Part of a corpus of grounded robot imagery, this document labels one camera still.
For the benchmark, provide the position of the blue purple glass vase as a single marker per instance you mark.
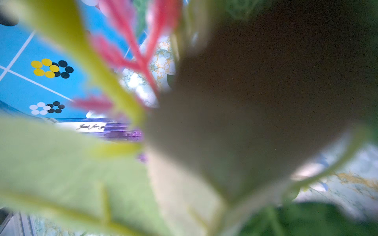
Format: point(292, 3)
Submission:
point(107, 130)

